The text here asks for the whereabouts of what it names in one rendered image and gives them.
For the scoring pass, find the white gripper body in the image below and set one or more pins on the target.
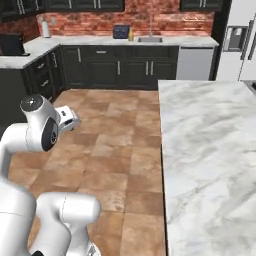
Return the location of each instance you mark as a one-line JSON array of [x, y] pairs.
[[71, 122]]

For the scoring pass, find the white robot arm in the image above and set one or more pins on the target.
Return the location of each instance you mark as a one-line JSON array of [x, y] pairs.
[[20, 213]]

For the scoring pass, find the black drawer cupboard run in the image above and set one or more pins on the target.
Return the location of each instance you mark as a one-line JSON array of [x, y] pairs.
[[40, 80]]

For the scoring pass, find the black base cupboard run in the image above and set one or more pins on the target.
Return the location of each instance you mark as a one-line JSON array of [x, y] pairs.
[[133, 68]]

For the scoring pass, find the white paper towel roll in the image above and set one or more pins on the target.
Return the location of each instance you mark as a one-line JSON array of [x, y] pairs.
[[45, 29]]

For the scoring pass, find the black microwave oven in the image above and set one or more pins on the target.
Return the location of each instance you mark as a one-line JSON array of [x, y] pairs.
[[11, 44]]

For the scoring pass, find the dark blue toaster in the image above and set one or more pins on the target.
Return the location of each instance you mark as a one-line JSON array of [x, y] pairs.
[[121, 32]]

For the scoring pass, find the yellow bottle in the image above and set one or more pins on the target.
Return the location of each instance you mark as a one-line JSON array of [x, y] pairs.
[[131, 35]]

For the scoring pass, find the steel sink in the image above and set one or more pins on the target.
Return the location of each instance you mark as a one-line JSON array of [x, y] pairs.
[[150, 39]]

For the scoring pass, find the steel tap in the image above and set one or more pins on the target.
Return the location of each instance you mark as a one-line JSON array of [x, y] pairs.
[[150, 25]]

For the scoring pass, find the silver dishwasher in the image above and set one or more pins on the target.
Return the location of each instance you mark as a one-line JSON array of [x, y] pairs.
[[195, 63]]

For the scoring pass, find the black tall side panel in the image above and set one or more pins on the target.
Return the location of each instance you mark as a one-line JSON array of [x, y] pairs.
[[218, 40]]

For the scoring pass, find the white fridge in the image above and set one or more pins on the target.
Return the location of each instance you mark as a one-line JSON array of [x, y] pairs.
[[233, 63]]

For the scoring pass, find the black wall cupboard run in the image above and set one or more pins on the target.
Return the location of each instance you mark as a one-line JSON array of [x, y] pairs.
[[83, 4]]

